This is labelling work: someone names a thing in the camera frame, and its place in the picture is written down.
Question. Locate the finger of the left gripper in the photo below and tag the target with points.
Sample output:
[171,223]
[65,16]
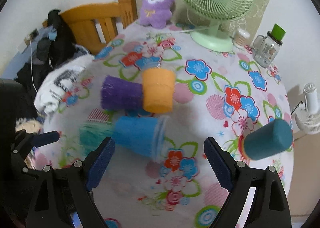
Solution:
[43,139]

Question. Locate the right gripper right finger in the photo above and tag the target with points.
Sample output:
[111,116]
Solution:
[269,207]

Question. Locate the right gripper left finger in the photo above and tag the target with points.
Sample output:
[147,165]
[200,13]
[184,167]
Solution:
[60,192]

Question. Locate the turquoise clear cup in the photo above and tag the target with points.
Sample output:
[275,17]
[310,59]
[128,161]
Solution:
[92,133]

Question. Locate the dark teal cup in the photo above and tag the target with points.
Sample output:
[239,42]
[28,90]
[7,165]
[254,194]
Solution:
[271,139]

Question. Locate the purple cup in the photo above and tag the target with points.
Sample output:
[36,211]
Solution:
[119,94]

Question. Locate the blue cup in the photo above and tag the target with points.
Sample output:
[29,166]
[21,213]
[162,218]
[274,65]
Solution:
[141,135]

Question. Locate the orange cup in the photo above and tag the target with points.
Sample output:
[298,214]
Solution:
[158,89]

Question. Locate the green plastic cup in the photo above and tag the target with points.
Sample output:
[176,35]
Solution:
[277,32]

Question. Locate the cream jacket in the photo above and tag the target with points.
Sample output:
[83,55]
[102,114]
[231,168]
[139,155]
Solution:
[29,125]

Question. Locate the white printed t-shirt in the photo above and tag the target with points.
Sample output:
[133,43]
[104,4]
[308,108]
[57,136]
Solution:
[58,82]

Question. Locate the white floor fan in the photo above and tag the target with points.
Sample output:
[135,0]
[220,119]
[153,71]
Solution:
[306,113]

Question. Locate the black clothing pile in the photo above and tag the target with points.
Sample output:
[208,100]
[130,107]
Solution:
[52,50]

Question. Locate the wooden chair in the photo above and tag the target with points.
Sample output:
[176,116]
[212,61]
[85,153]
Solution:
[94,25]

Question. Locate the floral tablecloth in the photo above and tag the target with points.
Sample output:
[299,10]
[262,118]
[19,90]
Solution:
[223,95]

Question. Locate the glass jar mug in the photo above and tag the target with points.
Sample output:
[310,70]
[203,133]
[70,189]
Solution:
[265,49]

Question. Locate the cotton swab container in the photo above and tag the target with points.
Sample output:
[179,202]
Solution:
[241,38]

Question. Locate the purple plush bunny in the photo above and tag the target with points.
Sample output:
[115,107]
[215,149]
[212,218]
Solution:
[155,13]

